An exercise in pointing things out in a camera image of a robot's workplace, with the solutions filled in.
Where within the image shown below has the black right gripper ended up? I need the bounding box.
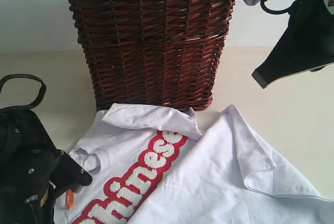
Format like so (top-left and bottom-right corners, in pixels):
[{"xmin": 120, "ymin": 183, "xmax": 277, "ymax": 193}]
[{"xmin": 252, "ymin": 0, "xmax": 333, "ymax": 89}]

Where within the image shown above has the black right camera cable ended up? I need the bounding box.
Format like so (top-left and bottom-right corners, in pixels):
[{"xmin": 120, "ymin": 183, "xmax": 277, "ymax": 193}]
[{"xmin": 260, "ymin": 0, "xmax": 297, "ymax": 15}]

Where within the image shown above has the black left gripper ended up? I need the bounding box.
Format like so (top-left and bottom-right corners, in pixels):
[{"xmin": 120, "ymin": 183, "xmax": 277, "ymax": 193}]
[{"xmin": 1, "ymin": 108, "xmax": 92, "ymax": 223}]

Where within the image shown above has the black left camera cable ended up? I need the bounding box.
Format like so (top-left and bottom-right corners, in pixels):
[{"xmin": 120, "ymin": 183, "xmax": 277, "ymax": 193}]
[{"xmin": 0, "ymin": 74, "xmax": 47, "ymax": 111}]

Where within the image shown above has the black camera cable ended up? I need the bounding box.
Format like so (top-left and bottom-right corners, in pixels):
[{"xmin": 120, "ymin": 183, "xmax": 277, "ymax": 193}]
[
  {"xmin": 0, "ymin": 74, "xmax": 47, "ymax": 111},
  {"xmin": 260, "ymin": 0, "xmax": 297, "ymax": 15}
]

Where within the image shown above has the dark red wicker basket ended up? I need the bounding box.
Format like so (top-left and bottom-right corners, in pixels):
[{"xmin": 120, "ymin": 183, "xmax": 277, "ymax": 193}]
[{"xmin": 68, "ymin": 0, "xmax": 235, "ymax": 111}]

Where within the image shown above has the white t-shirt red lettering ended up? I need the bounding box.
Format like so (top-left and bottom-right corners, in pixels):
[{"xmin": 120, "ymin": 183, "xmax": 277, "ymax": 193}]
[{"xmin": 54, "ymin": 104, "xmax": 333, "ymax": 223}]

